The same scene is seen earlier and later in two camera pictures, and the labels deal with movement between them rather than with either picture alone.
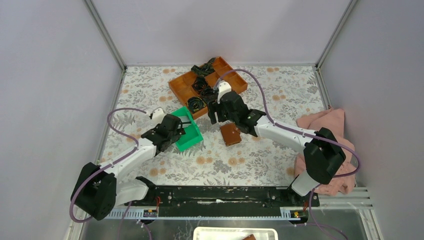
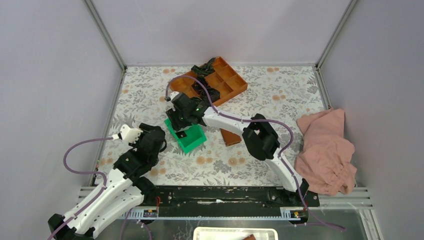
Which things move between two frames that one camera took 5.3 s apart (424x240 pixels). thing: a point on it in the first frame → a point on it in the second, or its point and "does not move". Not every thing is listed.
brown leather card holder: (231, 134) does not move
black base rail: (222, 201) does not move
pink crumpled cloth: (332, 120) does not move
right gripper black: (214, 106) → (172, 114)
